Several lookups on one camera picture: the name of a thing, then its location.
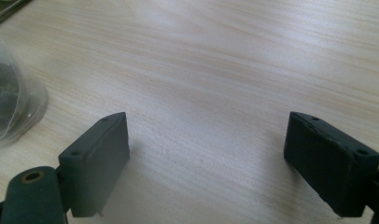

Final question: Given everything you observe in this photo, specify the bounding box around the clear plastic cup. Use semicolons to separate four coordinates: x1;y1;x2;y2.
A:
0;25;50;151

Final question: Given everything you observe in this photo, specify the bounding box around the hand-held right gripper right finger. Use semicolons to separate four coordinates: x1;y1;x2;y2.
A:
283;110;379;218

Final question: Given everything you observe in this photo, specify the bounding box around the white storage box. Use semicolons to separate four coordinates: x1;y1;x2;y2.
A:
0;0;34;28

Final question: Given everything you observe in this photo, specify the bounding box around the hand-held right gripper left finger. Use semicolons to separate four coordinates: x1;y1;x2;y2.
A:
57;111;132;218

